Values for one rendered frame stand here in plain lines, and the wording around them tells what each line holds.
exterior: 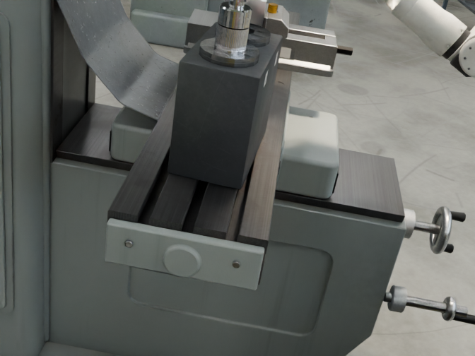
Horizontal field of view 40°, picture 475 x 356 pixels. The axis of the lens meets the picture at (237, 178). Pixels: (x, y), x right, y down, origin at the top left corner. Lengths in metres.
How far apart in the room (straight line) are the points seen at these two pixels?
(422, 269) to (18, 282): 1.62
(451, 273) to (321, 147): 1.39
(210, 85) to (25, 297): 0.88
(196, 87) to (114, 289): 0.80
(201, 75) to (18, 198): 0.68
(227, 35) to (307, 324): 0.87
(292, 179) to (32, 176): 0.56
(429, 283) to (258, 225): 1.75
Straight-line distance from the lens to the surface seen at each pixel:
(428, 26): 1.31
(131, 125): 1.42
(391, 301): 1.57
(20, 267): 1.62
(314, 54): 1.54
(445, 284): 2.67
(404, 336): 2.36
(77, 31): 1.38
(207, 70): 0.95
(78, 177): 1.50
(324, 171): 1.40
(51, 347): 1.81
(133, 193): 0.98
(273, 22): 1.51
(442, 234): 1.61
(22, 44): 1.36
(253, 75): 0.94
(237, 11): 0.95
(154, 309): 1.66
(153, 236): 0.92
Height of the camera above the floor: 1.48
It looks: 30 degrees down
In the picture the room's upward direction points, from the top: 10 degrees clockwise
